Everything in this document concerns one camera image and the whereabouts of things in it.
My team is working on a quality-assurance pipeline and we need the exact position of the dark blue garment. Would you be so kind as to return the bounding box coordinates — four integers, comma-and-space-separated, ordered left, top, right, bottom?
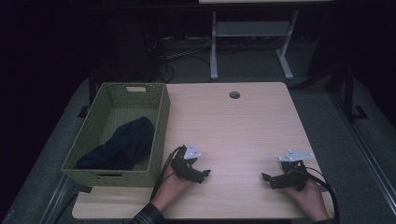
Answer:
74, 116, 156, 172

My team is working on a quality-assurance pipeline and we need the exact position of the person's right hand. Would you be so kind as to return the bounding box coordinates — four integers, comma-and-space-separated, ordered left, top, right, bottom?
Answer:
284, 178, 332, 223

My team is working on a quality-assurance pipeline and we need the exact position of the person's left hand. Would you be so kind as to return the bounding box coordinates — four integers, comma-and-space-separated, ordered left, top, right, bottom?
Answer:
150, 165, 195, 213

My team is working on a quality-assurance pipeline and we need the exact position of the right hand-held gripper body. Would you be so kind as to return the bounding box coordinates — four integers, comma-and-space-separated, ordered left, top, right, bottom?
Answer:
277, 148, 315, 191

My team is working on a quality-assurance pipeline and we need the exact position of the green woven basket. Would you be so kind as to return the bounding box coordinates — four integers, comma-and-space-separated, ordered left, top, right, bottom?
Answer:
61, 81, 172, 189

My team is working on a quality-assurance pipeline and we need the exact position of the bundle of floor cables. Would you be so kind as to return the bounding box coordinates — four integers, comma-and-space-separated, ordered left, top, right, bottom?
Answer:
145, 33, 213, 84

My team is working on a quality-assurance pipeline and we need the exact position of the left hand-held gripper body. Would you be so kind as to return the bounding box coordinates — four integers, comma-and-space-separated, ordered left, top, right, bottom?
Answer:
170, 142, 204, 183

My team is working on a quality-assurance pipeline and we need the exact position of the black metal stand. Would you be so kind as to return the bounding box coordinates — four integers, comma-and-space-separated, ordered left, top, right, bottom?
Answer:
326, 61, 370, 123

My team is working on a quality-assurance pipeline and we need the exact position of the white metal desk frame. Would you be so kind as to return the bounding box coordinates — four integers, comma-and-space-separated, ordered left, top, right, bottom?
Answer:
209, 8, 300, 81

